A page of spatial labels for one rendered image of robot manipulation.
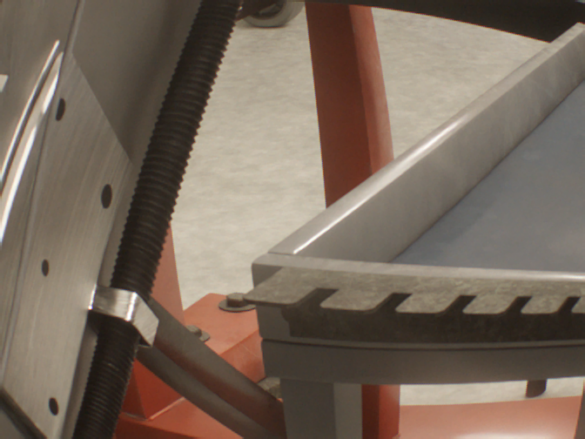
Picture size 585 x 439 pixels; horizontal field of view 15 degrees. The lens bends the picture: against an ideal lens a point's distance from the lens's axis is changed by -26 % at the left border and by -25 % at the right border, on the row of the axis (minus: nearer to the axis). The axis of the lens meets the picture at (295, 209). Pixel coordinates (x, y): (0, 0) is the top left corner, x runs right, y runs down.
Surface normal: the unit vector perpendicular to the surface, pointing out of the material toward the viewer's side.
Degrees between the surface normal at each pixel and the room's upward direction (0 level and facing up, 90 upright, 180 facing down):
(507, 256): 0
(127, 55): 90
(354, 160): 90
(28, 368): 90
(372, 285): 0
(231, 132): 0
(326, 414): 90
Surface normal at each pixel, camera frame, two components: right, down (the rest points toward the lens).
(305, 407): -0.46, 0.33
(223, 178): -0.08, -0.94
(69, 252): 0.88, 0.08
